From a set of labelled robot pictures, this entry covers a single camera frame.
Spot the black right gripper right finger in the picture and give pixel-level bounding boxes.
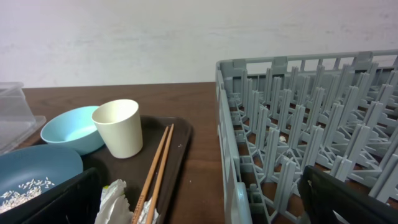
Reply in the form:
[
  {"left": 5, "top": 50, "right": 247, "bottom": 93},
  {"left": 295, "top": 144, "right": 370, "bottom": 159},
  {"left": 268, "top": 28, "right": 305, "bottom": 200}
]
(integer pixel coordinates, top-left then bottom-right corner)
[{"left": 298, "top": 166, "right": 397, "bottom": 224}]

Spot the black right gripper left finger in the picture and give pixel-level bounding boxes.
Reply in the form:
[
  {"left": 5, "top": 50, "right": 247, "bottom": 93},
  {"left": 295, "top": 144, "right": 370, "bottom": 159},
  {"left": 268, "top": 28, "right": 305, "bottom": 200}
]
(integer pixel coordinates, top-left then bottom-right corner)
[{"left": 1, "top": 168, "right": 102, "bottom": 224}]

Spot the white napkin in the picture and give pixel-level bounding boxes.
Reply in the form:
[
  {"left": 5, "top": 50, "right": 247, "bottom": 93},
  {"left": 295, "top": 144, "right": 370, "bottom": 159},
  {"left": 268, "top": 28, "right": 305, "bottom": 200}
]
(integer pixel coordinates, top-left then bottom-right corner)
[{"left": 94, "top": 179, "right": 160, "bottom": 224}]

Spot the dark blue plate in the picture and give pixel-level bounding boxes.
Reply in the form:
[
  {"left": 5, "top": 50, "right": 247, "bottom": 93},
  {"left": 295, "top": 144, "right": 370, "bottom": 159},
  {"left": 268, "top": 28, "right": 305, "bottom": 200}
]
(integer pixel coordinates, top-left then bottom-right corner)
[{"left": 1, "top": 144, "right": 83, "bottom": 194}]

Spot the wooden chopstick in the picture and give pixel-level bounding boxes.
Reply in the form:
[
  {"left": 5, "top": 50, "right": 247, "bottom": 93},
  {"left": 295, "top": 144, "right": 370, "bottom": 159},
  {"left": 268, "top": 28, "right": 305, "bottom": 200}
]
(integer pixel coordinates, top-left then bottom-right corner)
[
  {"left": 146, "top": 124, "right": 174, "bottom": 224},
  {"left": 131, "top": 126, "right": 169, "bottom": 224}
]

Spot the white rice pile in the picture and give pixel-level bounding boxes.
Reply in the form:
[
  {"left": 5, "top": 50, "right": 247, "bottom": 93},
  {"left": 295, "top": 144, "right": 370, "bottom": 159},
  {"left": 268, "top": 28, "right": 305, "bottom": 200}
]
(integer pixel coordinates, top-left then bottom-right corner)
[{"left": 1, "top": 177, "right": 55, "bottom": 213}]

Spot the grey dishwasher rack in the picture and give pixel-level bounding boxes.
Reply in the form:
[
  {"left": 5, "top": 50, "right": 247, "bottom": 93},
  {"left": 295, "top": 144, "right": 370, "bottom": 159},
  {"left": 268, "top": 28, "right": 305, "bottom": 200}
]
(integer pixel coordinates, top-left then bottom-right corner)
[{"left": 215, "top": 50, "right": 397, "bottom": 223}]

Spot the dark brown serving tray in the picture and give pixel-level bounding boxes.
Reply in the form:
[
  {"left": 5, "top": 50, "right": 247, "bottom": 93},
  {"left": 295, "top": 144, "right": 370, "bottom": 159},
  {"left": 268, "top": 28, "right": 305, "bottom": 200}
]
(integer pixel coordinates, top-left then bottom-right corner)
[{"left": 82, "top": 115, "right": 193, "bottom": 223}]

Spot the light blue small bowl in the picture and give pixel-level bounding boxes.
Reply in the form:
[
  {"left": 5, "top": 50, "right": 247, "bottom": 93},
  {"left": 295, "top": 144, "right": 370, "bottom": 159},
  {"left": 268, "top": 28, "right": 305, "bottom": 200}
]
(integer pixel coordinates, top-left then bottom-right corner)
[{"left": 40, "top": 106, "right": 104, "bottom": 156}]

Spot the cream paper cup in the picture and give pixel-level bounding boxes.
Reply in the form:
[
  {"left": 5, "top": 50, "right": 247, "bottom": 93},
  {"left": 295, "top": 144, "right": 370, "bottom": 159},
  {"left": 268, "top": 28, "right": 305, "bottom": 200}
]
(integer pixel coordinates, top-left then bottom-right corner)
[{"left": 91, "top": 99, "right": 143, "bottom": 159}]

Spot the clear plastic bin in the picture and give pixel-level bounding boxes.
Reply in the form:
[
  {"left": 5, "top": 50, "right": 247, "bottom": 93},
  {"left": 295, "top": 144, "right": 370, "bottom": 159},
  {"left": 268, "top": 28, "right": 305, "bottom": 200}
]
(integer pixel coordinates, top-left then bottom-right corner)
[{"left": 1, "top": 82, "right": 46, "bottom": 155}]

